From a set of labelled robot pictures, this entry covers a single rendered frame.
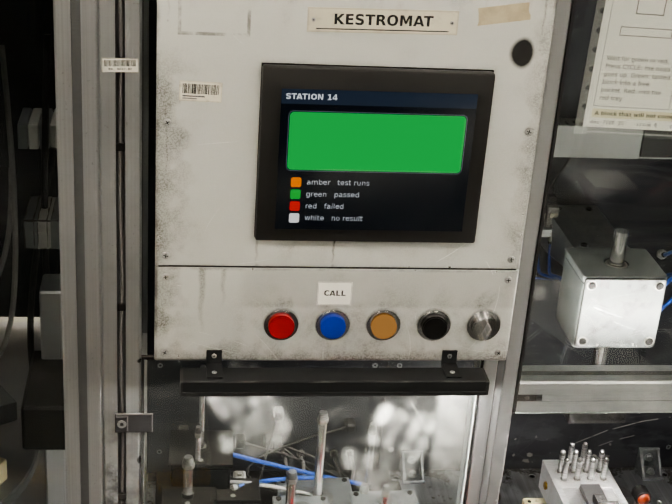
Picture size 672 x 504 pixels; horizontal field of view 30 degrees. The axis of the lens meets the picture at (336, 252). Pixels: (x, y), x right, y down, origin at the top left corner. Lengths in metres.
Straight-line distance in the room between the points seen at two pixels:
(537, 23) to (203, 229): 0.43
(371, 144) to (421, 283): 0.19
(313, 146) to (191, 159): 0.13
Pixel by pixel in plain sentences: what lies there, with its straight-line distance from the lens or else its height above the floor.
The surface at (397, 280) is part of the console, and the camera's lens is 1.45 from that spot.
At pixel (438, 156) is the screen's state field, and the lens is 1.37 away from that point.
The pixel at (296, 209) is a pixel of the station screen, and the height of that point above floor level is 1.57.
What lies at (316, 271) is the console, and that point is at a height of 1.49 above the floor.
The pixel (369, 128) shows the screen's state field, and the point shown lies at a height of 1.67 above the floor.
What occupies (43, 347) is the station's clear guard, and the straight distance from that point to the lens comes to 1.51.
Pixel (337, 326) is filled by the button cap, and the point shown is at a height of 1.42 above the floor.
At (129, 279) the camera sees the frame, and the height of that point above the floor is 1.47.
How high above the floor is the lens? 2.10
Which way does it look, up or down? 25 degrees down
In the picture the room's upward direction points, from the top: 4 degrees clockwise
